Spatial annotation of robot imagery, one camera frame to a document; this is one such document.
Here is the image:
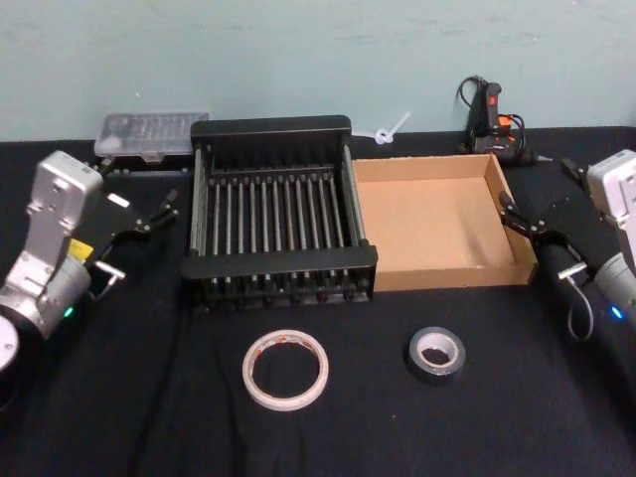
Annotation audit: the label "shallow brown cardboard tray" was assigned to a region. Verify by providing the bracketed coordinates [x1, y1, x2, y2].
[350, 152, 540, 293]

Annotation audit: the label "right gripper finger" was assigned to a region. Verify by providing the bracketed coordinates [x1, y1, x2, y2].
[560, 157, 591, 189]
[498, 190, 549, 241]

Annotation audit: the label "right gripper's thin dark cable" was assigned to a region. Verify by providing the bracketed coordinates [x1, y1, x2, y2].
[556, 265, 596, 343]

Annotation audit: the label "roll of white tape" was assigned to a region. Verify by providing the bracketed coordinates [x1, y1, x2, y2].
[241, 328, 330, 413]

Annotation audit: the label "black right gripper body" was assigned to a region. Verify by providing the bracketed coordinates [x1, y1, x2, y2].
[533, 197, 618, 305]

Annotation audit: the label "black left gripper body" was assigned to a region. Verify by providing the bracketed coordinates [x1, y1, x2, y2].
[65, 187, 152, 273]

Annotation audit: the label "black table cloth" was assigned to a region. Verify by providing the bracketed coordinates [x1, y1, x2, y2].
[0, 126, 636, 477]

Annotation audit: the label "black rack with steel bars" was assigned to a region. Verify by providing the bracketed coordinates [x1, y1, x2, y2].
[179, 114, 380, 314]

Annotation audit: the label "clear plastic case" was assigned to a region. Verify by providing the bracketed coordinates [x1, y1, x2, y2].
[93, 110, 212, 176]

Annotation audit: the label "black corded tool, orange parts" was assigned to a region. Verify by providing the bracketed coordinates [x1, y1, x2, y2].
[457, 79, 554, 168]

